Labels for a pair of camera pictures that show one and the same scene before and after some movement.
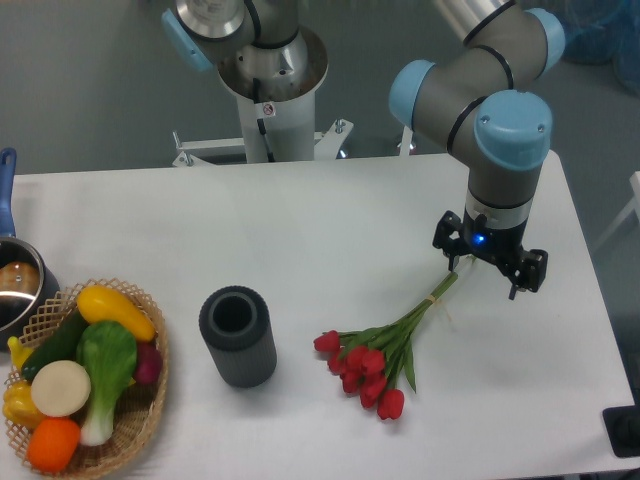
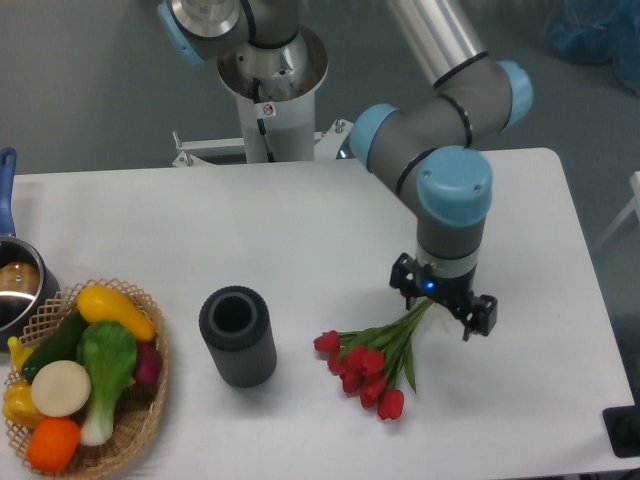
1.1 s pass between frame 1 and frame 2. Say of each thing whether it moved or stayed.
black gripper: moved
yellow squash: stayed
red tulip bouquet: stayed
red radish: stayed
